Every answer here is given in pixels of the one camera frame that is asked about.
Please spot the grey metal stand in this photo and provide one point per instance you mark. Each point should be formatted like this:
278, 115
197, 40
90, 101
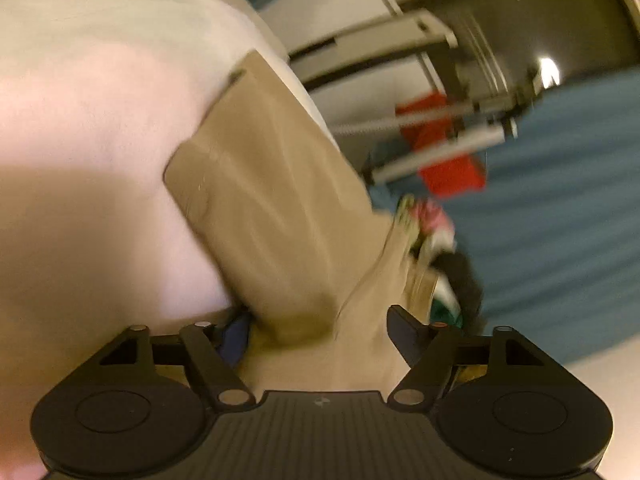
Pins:
450, 152

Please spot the pile of clothes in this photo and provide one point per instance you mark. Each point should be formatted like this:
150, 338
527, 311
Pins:
430, 220

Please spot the tan shirt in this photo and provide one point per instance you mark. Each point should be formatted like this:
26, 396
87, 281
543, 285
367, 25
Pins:
275, 210

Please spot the red cloth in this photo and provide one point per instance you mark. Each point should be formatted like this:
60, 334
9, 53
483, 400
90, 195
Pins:
450, 170

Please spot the dark flat screen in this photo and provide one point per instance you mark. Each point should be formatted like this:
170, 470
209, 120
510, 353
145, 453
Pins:
500, 20

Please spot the blue curtain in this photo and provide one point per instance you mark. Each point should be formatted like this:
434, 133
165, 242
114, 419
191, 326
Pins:
550, 210

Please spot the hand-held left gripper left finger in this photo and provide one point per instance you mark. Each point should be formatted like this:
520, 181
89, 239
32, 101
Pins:
236, 336

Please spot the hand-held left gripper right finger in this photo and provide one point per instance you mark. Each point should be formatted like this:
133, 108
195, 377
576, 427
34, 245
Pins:
406, 332

